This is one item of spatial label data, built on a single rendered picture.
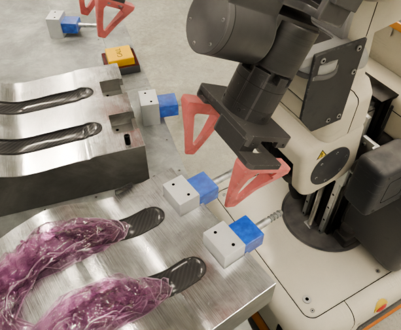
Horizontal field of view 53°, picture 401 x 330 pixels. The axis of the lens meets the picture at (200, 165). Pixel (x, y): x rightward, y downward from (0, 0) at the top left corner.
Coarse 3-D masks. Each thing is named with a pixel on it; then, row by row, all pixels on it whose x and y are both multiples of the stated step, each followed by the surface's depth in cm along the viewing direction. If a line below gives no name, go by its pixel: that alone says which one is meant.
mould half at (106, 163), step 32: (0, 96) 76; (32, 96) 78; (96, 96) 76; (0, 128) 70; (32, 128) 71; (0, 160) 65; (32, 160) 66; (64, 160) 66; (96, 160) 66; (128, 160) 69; (0, 192) 65; (32, 192) 67; (64, 192) 69; (96, 192) 72
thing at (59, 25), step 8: (48, 16) 106; (56, 16) 106; (64, 16) 108; (72, 16) 108; (48, 24) 106; (56, 24) 106; (64, 24) 106; (72, 24) 106; (80, 24) 107; (88, 24) 107; (56, 32) 107; (64, 32) 108; (72, 32) 107
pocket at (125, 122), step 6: (114, 114) 73; (120, 114) 73; (126, 114) 74; (132, 114) 74; (114, 120) 74; (120, 120) 74; (126, 120) 75; (132, 120) 74; (114, 126) 75; (120, 126) 75; (126, 126) 75; (132, 126) 75; (114, 132) 74; (120, 132) 74
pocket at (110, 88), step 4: (108, 80) 80; (112, 80) 80; (116, 80) 81; (120, 80) 81; (100, 84) 80; (104, 84) 81; (108, 84) 81; (112, 84) 81; (116, 84) 81; (120, 84) 81; (104, 88) 81; (108, 88) 81; (112, 88) 82; (116, 88) 82; (120, 88) 82; (124, 88) 81; (104, 92) 82; (108, 92) 82; (112, 92) 82; (116, 92) 82; (120, 92) 82; (104, 96) 81; (108, 96) 81
